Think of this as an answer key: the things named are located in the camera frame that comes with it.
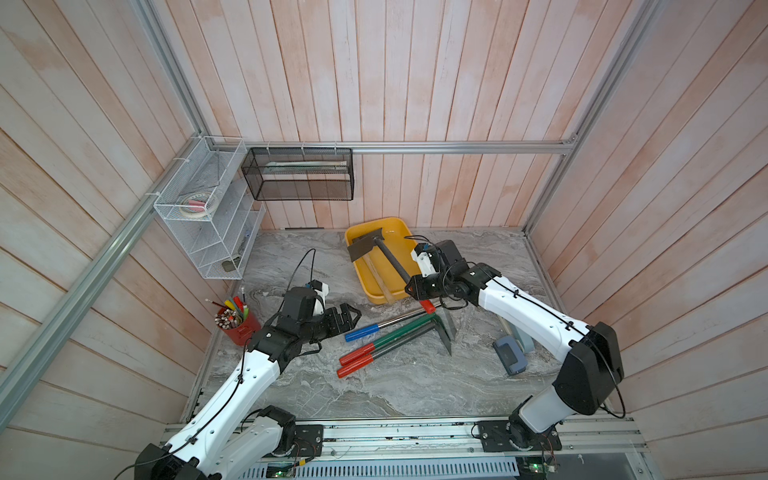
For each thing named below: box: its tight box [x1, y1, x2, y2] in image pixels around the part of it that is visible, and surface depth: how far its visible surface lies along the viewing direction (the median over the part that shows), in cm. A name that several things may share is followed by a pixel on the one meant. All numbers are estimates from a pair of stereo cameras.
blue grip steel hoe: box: [344, 307, 425, 341], surface depth 94 cm
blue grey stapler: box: [492, 335, 528, 376], surface depth 86 cm
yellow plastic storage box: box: [345, 217, 421, 305], surface depth 104 cm
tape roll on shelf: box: [180, 192, 210, 218], surface depth 75 cm
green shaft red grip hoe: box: [340, 313, 452, 366], surface depth 90 cm
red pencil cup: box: [205, 287, 261, 346], surface depth 86 cm
